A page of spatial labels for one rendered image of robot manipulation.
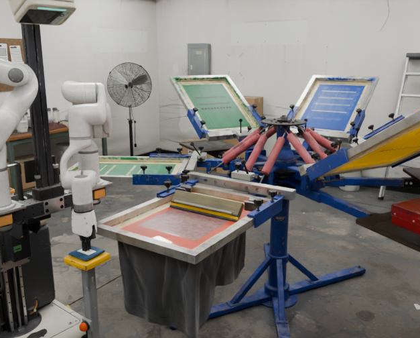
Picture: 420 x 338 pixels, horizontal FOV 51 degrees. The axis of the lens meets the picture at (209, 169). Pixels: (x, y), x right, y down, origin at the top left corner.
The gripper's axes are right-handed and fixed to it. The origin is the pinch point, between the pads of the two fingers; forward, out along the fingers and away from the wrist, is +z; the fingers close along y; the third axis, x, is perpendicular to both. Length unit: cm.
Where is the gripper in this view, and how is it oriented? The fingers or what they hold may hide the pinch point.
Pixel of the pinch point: (86, 245)
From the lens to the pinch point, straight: 185.6
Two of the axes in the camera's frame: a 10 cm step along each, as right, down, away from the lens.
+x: 5.5, -2.1, 8.1
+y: 8.4, 1.4, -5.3
